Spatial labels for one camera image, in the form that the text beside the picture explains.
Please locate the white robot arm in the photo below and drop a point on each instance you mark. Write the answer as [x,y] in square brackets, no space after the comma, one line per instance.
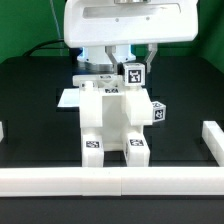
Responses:
[95,57]

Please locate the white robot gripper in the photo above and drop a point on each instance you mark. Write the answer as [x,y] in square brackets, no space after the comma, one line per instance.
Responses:
[90,23]

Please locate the small white tagged cube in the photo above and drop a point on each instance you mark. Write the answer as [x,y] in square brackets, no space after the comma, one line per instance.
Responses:
[159,111]
[134,74]

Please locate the white obstacle wall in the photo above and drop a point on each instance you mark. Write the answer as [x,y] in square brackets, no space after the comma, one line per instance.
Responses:
[1,131]
[213,136]
[117,181]

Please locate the white chair seat part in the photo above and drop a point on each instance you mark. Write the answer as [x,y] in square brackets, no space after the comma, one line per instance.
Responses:
[113,126]

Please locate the white left obstacle wall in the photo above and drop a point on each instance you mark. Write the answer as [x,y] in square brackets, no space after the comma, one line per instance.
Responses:
[1,131]

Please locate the white front obstacle wall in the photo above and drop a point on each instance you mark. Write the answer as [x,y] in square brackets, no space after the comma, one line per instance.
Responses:
[117,181]

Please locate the white right obstacle wall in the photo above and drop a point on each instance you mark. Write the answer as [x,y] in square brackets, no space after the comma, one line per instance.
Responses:
[213,136]

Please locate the white chair back frame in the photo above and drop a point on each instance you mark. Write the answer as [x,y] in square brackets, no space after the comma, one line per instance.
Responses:
[139,107]

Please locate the white marker base plate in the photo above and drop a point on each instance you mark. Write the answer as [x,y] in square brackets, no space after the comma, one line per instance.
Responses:
[69,98]

